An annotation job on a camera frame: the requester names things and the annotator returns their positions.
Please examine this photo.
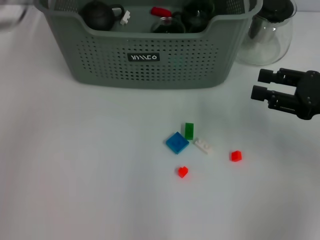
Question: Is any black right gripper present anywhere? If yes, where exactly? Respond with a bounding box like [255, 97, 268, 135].
[250, 67, 320, 121]

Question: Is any glass teacup black holder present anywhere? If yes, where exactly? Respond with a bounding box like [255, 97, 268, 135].
[150, 11, 186, 34]
[180, 0, 215, 34]

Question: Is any blue square plate brick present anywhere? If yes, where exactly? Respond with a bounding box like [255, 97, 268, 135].
[165, 131, 190, 155]

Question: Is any small orange-red brick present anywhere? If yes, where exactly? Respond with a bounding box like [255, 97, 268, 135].
[229, 150, 243, 163]
[177, 165, 190, 179]

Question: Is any dark red long brick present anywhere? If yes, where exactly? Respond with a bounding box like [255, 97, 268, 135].
[150, 6, 172, 18]

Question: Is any white brick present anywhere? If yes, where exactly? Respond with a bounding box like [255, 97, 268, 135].
[192, 138, 215, 155]
[119, 10, 132, 26]

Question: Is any grey-green perforated storage bin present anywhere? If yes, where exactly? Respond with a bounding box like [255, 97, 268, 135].
[33, 0, 264, 90]

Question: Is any glass carafe black lid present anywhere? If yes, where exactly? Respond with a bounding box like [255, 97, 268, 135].
[234, 0, 298, 66]

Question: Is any green rectangular brick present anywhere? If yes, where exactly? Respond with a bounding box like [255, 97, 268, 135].
[184, 122, 195, 141]

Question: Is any black clay teapot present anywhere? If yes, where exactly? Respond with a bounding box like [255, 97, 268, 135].
[80, 0, 125, 31]

